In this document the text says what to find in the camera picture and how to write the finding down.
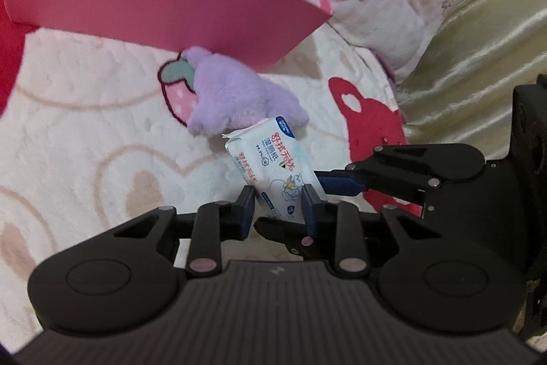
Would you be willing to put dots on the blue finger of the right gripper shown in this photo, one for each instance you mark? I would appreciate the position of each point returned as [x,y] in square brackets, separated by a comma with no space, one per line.
[293,236]
[340,182]

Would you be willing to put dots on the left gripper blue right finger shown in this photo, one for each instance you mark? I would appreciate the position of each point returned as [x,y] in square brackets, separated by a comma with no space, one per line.
[336,230]

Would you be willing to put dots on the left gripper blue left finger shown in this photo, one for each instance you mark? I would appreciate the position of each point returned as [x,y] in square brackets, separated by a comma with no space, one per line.
[215,223]

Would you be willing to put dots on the white wet wipes pack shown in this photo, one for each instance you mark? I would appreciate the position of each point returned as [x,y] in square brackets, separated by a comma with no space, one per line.
[270,159]

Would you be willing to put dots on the purple plush toy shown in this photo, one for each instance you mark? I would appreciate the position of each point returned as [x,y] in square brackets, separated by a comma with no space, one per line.
[231,96]

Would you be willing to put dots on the red bear bed sheet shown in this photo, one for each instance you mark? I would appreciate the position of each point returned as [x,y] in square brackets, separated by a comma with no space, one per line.
[90,138]

